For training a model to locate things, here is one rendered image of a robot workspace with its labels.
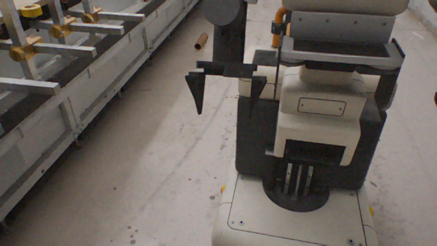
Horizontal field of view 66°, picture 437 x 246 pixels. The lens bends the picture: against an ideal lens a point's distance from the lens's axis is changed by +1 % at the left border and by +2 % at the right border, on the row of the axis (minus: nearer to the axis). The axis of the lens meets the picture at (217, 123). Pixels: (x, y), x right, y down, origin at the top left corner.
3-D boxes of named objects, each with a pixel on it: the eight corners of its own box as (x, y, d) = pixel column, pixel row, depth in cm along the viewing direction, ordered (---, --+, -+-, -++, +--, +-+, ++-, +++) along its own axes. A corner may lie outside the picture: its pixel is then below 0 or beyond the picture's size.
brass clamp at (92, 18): (105, 17, 176) (103, 7, 173) (93, 25, 165) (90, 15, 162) (94, 16, 177) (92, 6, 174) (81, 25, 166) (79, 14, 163)
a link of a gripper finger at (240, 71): (260, 123, 57) (264, 68, 55) (220, 119, 59) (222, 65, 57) (264, 117, 63) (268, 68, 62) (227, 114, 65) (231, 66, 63)
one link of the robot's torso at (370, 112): (283, 137, 127) (291, 80, 113) (361, 147, 122) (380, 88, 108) (279, 188, 105) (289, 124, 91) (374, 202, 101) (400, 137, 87)
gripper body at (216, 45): (252, 74, 56) (255, 29, 55) (194, 71, 58) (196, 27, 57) (257, 73, 62) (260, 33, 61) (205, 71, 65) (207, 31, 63)
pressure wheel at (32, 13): (24, 33, 151) (15, 7, 145) (36, 27, 158) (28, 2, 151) (39, 35, 149) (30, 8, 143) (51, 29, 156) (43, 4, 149)
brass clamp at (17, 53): (47, 49, 134) (43, 36, 131) (25, 62, 123) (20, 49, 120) (32, 47, 135) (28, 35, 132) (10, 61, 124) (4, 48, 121)
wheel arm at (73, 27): (125, 34, 148) (123, 25, 145) (121, 37, 145) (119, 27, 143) (36, 27, 155) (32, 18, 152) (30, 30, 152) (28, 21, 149)
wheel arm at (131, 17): (145, 21, 169) (144, 13, 167) (143, 24, 167) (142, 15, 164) (67, 16, 176) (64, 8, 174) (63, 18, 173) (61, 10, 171)
